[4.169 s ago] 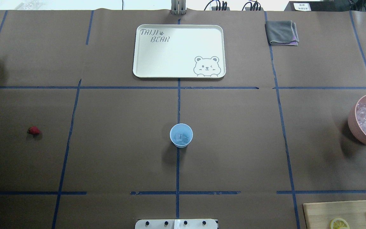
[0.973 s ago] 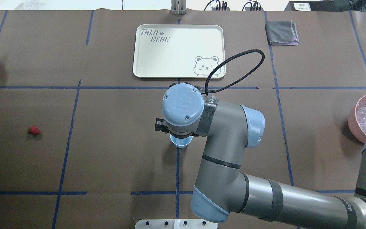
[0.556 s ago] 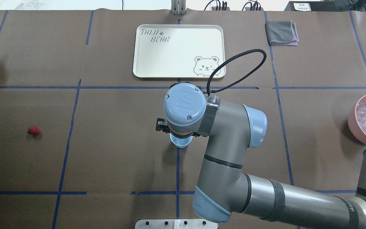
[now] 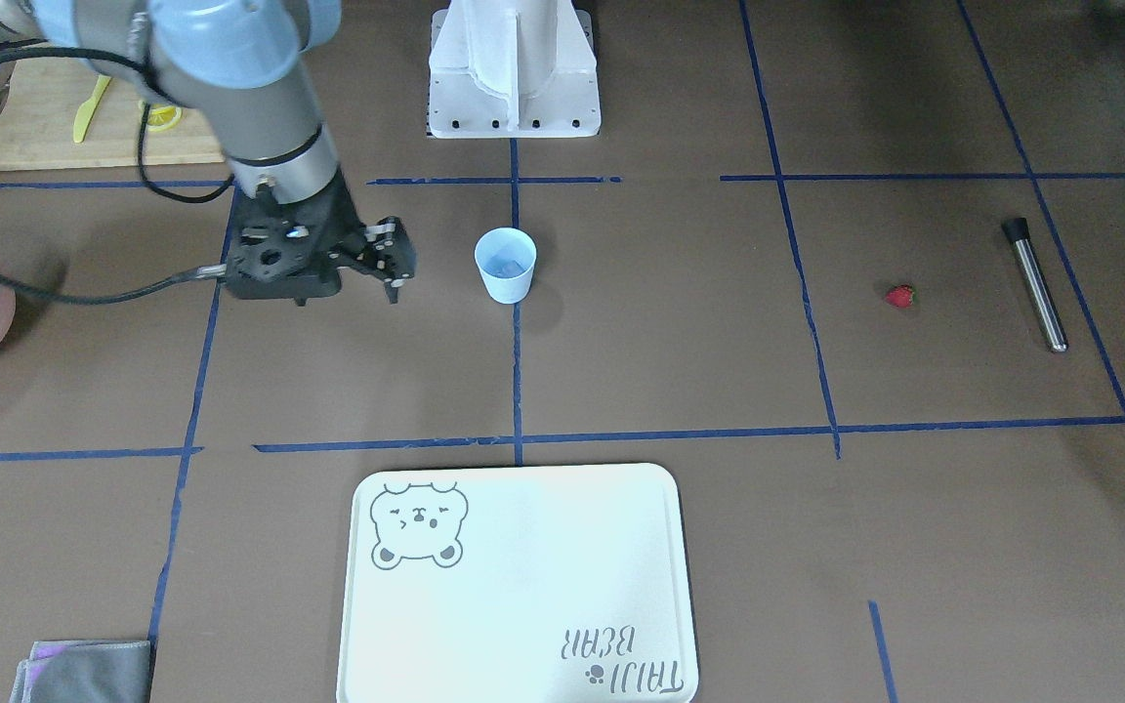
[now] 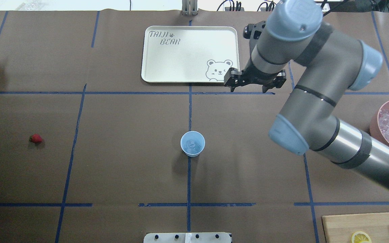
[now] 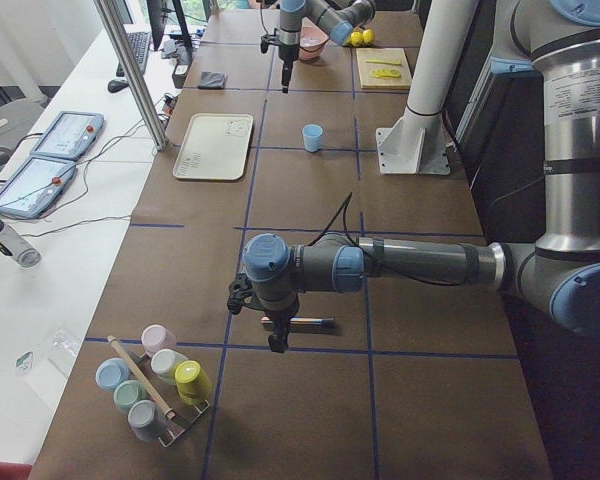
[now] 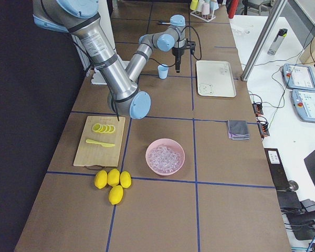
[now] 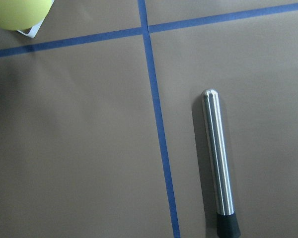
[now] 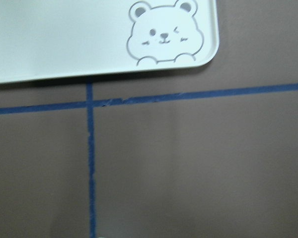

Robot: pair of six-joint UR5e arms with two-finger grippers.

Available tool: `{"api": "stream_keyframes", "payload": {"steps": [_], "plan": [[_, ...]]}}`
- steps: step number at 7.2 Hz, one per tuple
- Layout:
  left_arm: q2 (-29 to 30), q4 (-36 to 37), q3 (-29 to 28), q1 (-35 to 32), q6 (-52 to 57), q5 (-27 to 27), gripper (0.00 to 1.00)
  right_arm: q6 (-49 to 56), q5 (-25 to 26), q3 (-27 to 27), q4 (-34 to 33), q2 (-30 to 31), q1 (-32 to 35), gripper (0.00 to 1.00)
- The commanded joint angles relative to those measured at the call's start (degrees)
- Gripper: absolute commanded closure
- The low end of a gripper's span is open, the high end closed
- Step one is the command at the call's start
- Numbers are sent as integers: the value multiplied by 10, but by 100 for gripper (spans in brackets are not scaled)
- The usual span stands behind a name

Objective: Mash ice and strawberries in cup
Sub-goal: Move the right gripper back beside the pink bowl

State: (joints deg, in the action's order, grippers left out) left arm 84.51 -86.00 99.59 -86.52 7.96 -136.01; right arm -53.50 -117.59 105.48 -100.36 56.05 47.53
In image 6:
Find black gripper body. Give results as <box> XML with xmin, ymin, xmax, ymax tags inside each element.
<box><xmin>226</xmin><ymin>273</ymin><xmax>299</xmax><ymax>325</ymax></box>
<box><xmin>260</xmin><ymin>29</ymin><xmax>300</xmax><ymax>61</ymax></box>

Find steel muddler black tip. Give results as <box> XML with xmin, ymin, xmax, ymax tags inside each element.
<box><xmin>260</xmin><ymin>316</ymin><xmax>336</xmax><ymax>331</ymax></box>

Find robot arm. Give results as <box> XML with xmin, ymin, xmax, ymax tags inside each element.
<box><xmin>227</xmin><ymin>1</ymin><xmax>600</xmax><ymax>353</ymax></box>
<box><xmin>261</xmin><ymin>0</ymin><xmax>376</xmax><ymax>93</ymax></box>

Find pink bowl of ice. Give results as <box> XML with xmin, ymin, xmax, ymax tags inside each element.
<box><xmin>299</xmin><ymin>25</ymin><xmax>329</xmax><ymax>61</ymax></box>

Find light blue cup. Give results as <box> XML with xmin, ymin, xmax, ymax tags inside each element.
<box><xmin>302</xmin><ymin>124</ymin><xmax>324</xmax><ymax>153</ymax></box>

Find yellow-green cup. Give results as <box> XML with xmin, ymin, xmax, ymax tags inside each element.
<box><xmin>174</xmin><ymin>360</ymin><xmax>212</xmax><ymax>406</ymax></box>

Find white cup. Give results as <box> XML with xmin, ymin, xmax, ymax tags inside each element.
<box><xmin>151</xmin><ymin>348</ymin><xmax>188</xmax><ymax>385</ymax></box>

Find pink cup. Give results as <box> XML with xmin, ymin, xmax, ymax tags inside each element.
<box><xmin>141</xmin><ymin>324</ymin><xmax>177</xmax><ymax>357</ymax></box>

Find metal cup rack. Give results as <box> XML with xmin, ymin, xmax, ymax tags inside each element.
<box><xmin>107</xmin><ymin>335</ymin><xmax>210</xmax><ymax>448</ymax></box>

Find grey cup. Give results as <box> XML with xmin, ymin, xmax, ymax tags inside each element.
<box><xmin>127</xmin><ymin>400</ymin><xmax>167</xmax><ymax>442</ymax></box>

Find mint green cup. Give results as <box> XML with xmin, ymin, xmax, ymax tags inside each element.
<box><xmin>113</xmin><ymin>379</ymin><xmax>148</xmax><ymax>415</ymax></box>

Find blue cup on rack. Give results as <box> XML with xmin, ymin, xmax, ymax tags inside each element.
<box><xmin>95</xmin><ymin>358</ymin><xmax>130</xmax><ymax>391</ymax></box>

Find yellow lemon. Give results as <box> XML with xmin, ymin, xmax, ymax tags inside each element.
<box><xmin>348</xmin><ymin>31</ymin><xmax>364</xmax><ymax>47</ymax></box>
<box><xmin>362</xmin><ymin>29</ymin><xmax>375</xmax><ymax>45</ymax></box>

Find grey folded cloth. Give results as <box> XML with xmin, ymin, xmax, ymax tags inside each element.
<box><xmin>197</xmin><ymin>71</ymin><xmax>228</xmax><ymax>90</ymax></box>

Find yellow plastic knife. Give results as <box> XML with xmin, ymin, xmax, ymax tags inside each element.
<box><xmin>365</xmin><ymin>58</ymin><xmax>402</xmax><ymax>66</ymax></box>

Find wooden cutting board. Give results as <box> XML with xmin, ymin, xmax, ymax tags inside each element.
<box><xmin>356</xmin><ymin>48</ymin><xmax>412</xmax><ymax>90</ymax></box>

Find lemon slices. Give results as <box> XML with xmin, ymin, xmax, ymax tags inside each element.
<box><xmin>370</xmin><ymin>68</ymin><xmax>402</xmax><ymax>79</ymax></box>

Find cream bear tray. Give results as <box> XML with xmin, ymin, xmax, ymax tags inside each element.
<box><xmin>173</xmin><ymin>113</ymin><xmax>254</xmax><ymax>181</ymax></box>

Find black monitor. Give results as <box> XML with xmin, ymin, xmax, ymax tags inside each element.
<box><xmin>145</xmin><ymin>0</ymin><xmax>193</xmax><ymax>51</ymax></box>

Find black keyboard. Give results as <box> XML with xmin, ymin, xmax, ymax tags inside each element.
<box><xmin>127</xmin><ymin>32</ymin><xmax>151</xmax><ymax>74</ymax></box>

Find black computer mouse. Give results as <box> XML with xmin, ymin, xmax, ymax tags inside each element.
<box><xmin>107</xmin><ymin>78</ymin><xmax>129</xmax><ymax>93</ymax></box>

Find teach pendant tablet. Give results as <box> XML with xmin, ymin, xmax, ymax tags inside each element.
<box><xmin>30</xmin><ymin>111</ymin><xmax>105</xmax><ymax>161</ymax></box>
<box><xmin>0</xmin><ymin>155</ymin><xmax>76</xmax><ymax>219</ymax></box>

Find clear water bottle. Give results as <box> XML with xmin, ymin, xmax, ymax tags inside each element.
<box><xmin>0</xmin><ymin>219</ymin><xmax>41</xmax><ymax>268</ymax></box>

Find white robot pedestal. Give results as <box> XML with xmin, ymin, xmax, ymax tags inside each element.
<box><xmin>376</xmin><ymin>0</ymin><xmax>478</xmax><ymax>175</ymax></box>

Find aluminium frame post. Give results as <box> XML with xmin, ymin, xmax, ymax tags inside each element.
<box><xmin>94</xmin><ymin>0</ymin><xmax>168</xmax><ymax>151</ymax></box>

